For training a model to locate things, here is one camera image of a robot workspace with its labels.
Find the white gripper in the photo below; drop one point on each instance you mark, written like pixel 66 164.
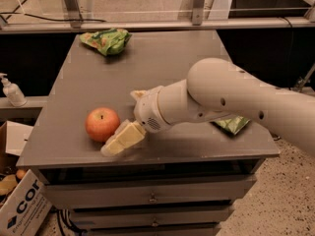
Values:
pixel 148 110

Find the red apple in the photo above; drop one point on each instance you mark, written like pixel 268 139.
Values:
pixel 101 123

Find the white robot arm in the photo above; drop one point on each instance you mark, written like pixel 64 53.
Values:
pixel 216 89

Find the crumpled green rice chip bag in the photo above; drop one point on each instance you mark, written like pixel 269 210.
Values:
pixel 107 42

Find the green Kettle chips bag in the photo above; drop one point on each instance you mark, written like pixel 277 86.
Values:
pixel 232 125

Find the grey drawer cabinet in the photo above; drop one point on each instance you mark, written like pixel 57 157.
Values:
pixel 195 170

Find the top drawer metal knob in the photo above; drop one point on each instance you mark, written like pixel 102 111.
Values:
pixel 153 199

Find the drawer metal knob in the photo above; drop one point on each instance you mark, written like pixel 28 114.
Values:
pixel 153 199
pixel 155 223

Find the white pump lotion bottle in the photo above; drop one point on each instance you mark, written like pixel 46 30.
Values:
pixel 12 92

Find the white cardboard box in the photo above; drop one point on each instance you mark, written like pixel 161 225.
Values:
pixel 23 205

